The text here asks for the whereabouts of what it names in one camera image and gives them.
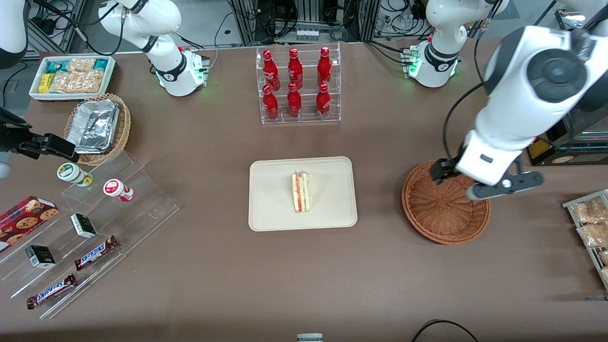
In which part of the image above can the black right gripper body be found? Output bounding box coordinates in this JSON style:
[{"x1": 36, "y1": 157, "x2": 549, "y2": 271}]
[{"x1": 0, "y1": 107, "x2": 48, "y2": 153}]

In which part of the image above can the triangular sandwich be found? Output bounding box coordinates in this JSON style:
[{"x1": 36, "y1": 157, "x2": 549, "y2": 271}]
[{"x1": 291, "y1": 171, "x2": 310, "y2": 214}]

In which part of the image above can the brown wicker basket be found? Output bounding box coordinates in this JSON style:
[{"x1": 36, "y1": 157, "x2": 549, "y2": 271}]
[{"x1": 401, "y1": 160, "x2": 491, "y2": 245}]

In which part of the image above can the light wicker basket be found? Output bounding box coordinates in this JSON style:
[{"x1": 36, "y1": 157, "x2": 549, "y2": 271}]
[{"x1": 64, "y1": 93, "x2": 132, "y2": 166}]

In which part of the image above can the stainless steel tray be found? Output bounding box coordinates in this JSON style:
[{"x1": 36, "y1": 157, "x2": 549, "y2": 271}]
[{"x1": 555, "y1": 7, "x2": 592, "y2": 30}]

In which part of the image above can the cream plastic tray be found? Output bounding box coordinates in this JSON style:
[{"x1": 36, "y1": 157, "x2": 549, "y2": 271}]
[{"x1": 248, "y1": 156, "x2": 358, "y2": 232}]

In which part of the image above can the green lid yogurt cup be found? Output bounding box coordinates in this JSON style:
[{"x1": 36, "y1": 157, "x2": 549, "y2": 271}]
[{"x1": 57, "y1": 162, "x2": 94, "y2": 187}]

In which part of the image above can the aluminium foil container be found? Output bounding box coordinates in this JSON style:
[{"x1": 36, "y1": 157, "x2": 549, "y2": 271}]
[{"x1": 66, "y1": 99, "x2": 120, "y2": 155}]

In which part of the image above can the white snack bin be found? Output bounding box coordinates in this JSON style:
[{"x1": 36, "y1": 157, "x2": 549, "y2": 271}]
[{"x1": 28, "y1": 55, "x2": 116, "y2": 102}]

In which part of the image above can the red lid yogurt cup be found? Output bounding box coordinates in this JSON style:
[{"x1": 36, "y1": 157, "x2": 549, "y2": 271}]
[{"x1": 103, "y1": 179, "x2": 134, "y2": 203}]

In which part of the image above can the clear cracker bag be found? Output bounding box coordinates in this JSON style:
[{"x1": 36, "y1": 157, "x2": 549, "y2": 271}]
[
  {"x1": 49, "y1": 70, "x2": 104, "y2": 94},
  {"x1": 66, "y1": 57, "x2": 96, "y2": 73}
]

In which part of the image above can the red cookie box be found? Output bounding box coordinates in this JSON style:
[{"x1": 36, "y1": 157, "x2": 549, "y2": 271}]
[{"x1": 0, "y1": 195, "x2": 60, "y2": 253}]

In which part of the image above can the small black box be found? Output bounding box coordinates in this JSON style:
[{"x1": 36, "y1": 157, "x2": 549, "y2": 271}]
[
  {"x1": 70, "y1": 213, "x2": 97, "y2": 239},
  {"x1": 25, "y1": 245, "x2": 56, "y2": 269}
]

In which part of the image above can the black counter machine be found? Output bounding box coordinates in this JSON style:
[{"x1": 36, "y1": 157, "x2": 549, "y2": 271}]
[{"x1": 525, "y1": 102, "x2": 608, "y2": 167}]

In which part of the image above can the clear acrylic stepped display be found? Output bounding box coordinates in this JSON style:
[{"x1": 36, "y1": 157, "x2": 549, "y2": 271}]
[{"x1": 0, "y1": 150, "x2": 180, "y2": 320}]

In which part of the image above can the Snickers chocolate bar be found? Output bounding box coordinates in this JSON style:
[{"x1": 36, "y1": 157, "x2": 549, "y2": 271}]
[
  {"x1": 74, "y1": 236, "x2": 119, "y2": 271},
  {"x1": 26, "y1": 273, "x2": 77, "y2": 310}
]

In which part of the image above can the clear bag of snacks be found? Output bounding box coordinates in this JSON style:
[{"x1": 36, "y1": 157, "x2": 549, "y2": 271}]
[
  {"x1": 577, "y1": 223, "x2": 608, "y2": 248},
  {"x1": 572, "y1": 198, "x2": 608, "y2": 224}
]

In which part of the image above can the red cola bottle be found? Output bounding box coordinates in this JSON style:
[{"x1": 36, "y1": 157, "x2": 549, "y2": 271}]
[
  {"x1": 316, "y1": 83, "x2": 331, "y2": 119},
  {"x1": 317, "y1": 46, "x2": 333, "y2": 87},
  {"x1": 263, "y1": 85, "x2": 279, "y2": 121},
  {"x1": 263, "y1": 50, "x2": 280, "y2": 91},
  {"x1": 288, "y1": 47, "x2": 304, "y2": 90},
  {"x1": 287, "y1": 82, "x2": 302, "y2": 119}
]

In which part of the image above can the clear acrylic bottle rack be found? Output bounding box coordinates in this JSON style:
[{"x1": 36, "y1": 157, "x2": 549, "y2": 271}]
[{"x1": 256, "y1": 43, "x2": 342, "y2": 125}]

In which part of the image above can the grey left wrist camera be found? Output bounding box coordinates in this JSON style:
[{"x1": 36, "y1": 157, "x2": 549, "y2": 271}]
[{"x1": 467, "y1": 171, "x2": 545, "y2": 200}]

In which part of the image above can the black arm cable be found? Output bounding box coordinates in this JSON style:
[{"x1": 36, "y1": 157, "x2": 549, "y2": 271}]
[{"x1": 442, "y1": 82, "x2": 486, "y2": 163}]

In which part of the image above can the black cable loop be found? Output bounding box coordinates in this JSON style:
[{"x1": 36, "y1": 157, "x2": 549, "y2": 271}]
[{"x1": 411, "y1": 319, "x2": 480, "y2": 342}]

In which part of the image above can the aluminium frame rack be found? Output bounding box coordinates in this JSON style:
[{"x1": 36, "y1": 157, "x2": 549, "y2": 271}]
[{"x1": 229, "y1": 0, "x2": 380, "y2": 46}]

